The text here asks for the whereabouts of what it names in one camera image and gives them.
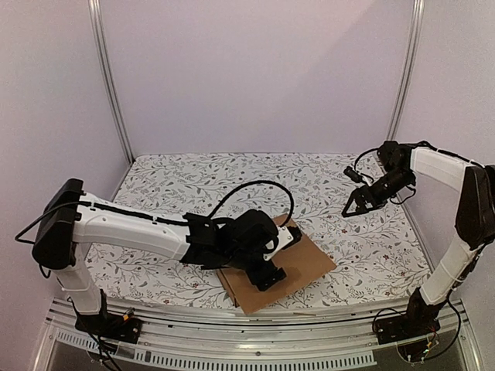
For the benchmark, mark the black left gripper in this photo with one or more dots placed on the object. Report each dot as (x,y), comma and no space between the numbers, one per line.
(267,278)

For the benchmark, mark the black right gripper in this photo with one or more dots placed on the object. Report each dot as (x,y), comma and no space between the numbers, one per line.
(366,195)

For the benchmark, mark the brown cardboard box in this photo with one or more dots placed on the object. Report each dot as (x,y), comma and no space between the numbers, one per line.
(301,266)

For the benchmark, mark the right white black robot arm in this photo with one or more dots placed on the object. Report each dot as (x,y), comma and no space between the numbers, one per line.
(467,229)

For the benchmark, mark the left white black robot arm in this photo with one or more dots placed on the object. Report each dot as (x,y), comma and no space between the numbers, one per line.
(74,217)

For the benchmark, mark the white floral table cloth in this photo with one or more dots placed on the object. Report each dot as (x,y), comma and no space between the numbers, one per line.
(377,255)

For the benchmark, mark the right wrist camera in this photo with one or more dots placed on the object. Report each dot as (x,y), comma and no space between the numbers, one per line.
(354,175)

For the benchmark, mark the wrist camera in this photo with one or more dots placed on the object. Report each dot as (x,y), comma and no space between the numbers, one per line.
(287,236)
(354,175)

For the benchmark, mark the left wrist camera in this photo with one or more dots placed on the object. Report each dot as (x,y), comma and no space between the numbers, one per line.
(287,236)

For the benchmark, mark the aluminium front rail frame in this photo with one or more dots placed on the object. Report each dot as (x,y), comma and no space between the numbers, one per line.
(333,338)

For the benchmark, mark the right aluminium corner post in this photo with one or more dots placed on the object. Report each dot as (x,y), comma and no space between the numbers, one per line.
(415,30)

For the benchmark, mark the aluminium corner post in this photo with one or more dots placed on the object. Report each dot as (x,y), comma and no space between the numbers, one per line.
(97,24)
(415,30)

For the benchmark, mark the left aluminium corner post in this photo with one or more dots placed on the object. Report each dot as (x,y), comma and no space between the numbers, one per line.
(97,24)

